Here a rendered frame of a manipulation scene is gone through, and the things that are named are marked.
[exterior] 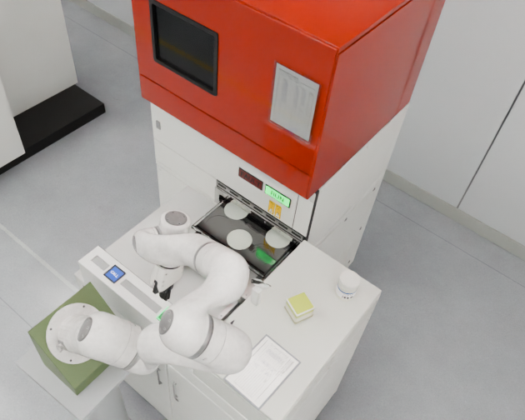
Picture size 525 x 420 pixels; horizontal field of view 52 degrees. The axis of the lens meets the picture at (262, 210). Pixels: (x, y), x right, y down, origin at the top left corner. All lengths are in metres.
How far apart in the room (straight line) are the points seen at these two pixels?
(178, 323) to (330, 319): 0.88
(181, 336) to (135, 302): 0.81
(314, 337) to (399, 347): 1.25
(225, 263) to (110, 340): 0.41
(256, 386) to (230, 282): 0.64
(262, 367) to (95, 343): 0.58
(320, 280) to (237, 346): 0.85
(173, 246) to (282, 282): 0.65
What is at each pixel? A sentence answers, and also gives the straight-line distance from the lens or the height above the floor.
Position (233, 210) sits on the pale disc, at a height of 0.90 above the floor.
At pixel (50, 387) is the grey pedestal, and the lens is 1.99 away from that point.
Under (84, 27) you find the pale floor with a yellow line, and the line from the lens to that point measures 5.08.
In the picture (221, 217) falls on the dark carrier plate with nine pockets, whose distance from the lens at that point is 2.20.
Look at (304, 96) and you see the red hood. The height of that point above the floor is 1.63.
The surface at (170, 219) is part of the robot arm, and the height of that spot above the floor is 1.43.
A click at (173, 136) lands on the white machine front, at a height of 1.06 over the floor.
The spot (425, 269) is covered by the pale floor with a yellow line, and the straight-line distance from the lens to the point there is 3.39.
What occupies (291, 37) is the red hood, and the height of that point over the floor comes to 1.78.
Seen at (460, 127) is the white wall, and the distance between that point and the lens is 3.33.
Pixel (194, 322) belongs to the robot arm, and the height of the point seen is 1.61.
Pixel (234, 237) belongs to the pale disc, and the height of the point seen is 0.90.
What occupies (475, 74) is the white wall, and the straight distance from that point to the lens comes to 3.15.
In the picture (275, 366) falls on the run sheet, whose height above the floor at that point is 0.97.
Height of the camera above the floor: 2.59
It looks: 49 degrees down
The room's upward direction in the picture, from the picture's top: 7 degrees clockwise
